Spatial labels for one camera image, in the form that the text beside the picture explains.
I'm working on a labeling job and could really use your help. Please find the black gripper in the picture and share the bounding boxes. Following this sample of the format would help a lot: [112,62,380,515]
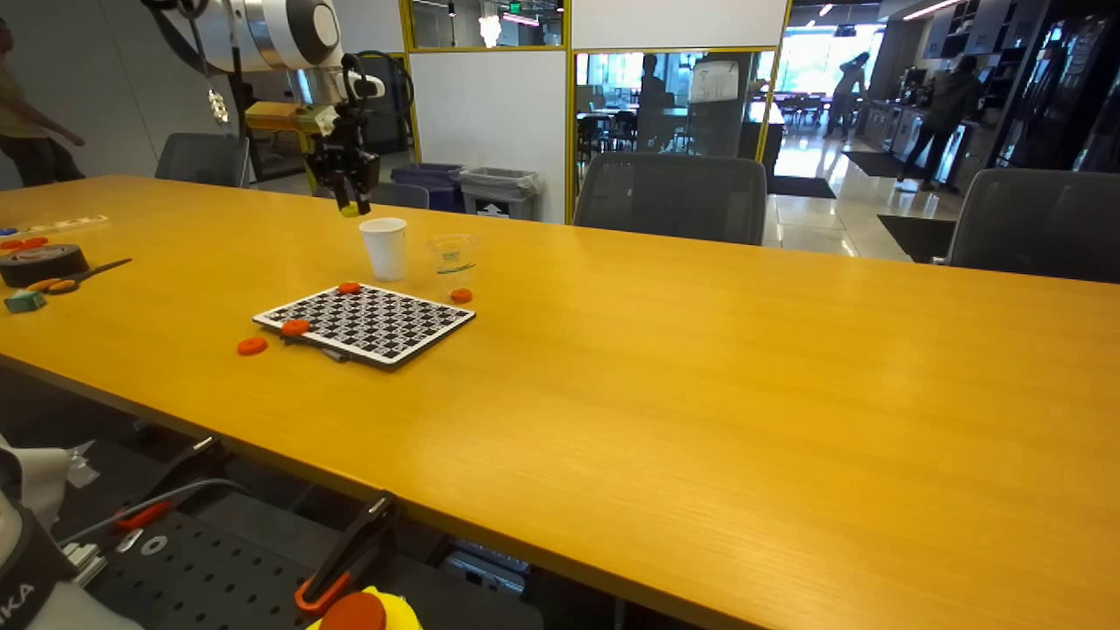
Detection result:
[309,136,385,222]

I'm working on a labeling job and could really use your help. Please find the white paper cup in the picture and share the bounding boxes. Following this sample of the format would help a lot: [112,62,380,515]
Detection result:
[356,213,414,283]

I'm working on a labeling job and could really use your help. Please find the dark blue waste bin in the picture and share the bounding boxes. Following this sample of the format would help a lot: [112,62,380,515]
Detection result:
[385,163,469,213]

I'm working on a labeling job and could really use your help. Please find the black white checker marker board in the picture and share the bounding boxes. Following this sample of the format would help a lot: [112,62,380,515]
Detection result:
[252,276,478,370]

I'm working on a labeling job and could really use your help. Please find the grey waste bin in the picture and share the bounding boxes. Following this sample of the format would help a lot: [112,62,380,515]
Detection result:
[457,164,546,223]

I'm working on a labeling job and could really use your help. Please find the grey mesh office chair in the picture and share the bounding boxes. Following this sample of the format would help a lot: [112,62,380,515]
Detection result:
[154,129,256,189]
[573,152,769,250]
[946,164,1120,289]

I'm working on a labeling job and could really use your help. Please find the white partition panel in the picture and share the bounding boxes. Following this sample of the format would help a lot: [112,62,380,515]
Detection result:
[568,0,796,52]
[333,0,408,61]
[407,49,569,223]

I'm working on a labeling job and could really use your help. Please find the black tape roll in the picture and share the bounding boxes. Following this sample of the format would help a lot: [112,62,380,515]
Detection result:
[0,243,92,290]

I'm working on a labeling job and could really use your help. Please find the blue box under table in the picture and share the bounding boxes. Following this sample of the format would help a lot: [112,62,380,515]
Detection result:
[436,548,534,598]

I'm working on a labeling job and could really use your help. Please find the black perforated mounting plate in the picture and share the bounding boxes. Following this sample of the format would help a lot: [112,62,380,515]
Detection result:
[79,486,554,630]

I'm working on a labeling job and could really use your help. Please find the yellow red emergency stop button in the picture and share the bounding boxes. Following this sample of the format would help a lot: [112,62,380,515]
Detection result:
[305,586,426,630]

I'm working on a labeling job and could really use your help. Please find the dark floor mat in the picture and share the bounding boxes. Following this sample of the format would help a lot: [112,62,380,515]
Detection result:
[765,171,841,201]
[879,209,963,263]

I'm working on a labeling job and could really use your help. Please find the distant person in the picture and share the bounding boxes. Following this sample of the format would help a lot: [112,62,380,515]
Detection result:
[824,49,875,152]

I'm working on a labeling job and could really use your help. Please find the black cable with connector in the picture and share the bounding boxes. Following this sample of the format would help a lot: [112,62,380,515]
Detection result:
[196,46,246,163]

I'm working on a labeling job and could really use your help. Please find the orange handled scissors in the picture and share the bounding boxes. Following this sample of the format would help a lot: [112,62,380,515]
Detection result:
[30,256,134,298]

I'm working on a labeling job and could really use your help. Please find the glass pane yellow frame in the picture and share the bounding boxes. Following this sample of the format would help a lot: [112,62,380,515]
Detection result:
[573,49,784,170]

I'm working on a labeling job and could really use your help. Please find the grey cable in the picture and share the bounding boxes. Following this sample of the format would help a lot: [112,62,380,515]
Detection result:
[61,472,243,550]

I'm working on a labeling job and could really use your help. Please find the red handled black clamp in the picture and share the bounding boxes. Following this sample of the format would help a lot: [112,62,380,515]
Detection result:
[292,494,396,622]

